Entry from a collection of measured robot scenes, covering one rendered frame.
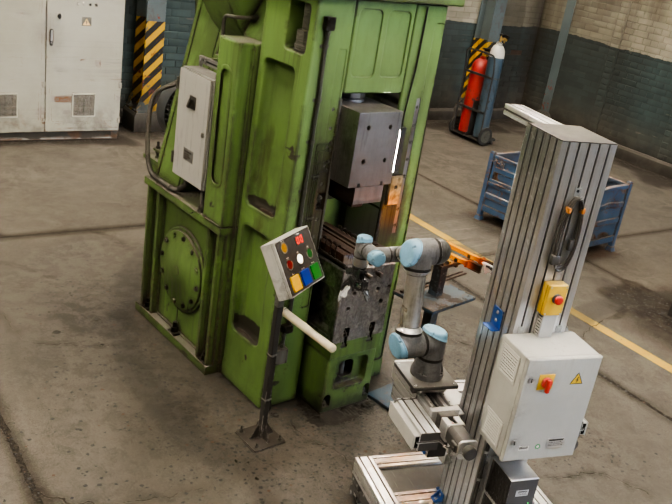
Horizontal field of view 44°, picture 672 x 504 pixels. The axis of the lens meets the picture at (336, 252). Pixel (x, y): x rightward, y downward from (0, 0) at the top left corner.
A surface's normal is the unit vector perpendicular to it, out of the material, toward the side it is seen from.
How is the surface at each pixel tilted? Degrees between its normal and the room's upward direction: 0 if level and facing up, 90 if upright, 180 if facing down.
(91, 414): 0
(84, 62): 90
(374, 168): 90
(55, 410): 0
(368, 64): 90
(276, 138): 89
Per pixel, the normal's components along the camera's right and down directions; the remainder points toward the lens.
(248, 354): -0.78, 0.13
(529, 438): 0.29, 0.40
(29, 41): 0.58, 0.39
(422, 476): 0.15, -0.92
